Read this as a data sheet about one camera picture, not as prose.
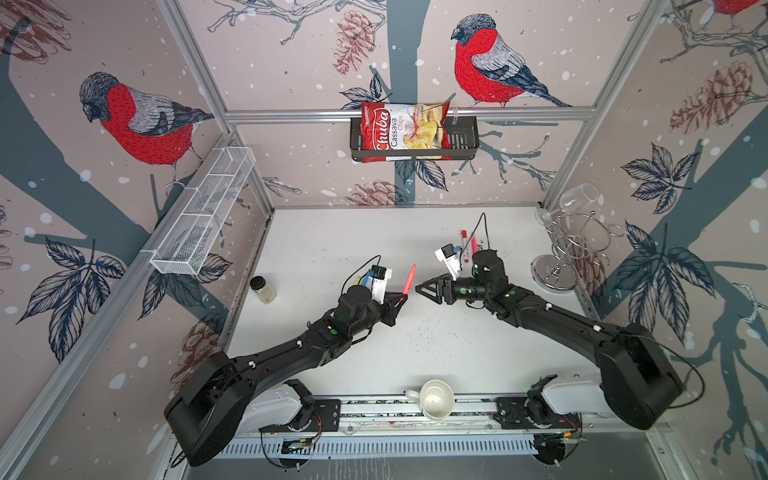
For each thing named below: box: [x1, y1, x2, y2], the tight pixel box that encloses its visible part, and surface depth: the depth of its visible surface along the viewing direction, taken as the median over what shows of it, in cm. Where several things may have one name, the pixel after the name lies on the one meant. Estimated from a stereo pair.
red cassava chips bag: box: [360, 102, 452, 163], surface depth 90 cm
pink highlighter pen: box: [402, 264, 417, 296], surface depth 81 cm
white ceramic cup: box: [406, 379, 455, 421], surface depth 73 cm
